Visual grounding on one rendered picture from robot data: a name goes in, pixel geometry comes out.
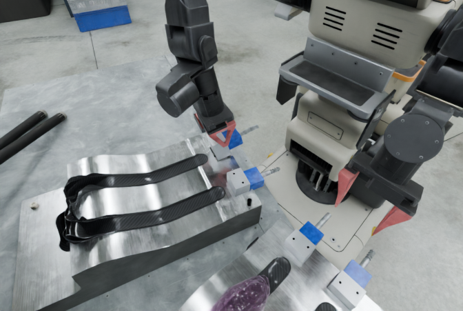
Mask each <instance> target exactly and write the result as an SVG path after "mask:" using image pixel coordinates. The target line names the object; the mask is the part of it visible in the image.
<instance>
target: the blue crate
mask: <svg viewBox="0 0 463 311"><path fill-rule="evenodd" d="M73 16H74V18H75V20H76V23H77V25H78V27H79V30H80V32H87V31H91V30H98V29H102V28H109V27H113V26H120V25H124V24H128V23H131V22H132V20H131V18H130V14H129V10H128V7H127V5H124V6H117V7H112V8H104V9H100V10H92V11H87V12H80V13H76V14H73Z"/></svg>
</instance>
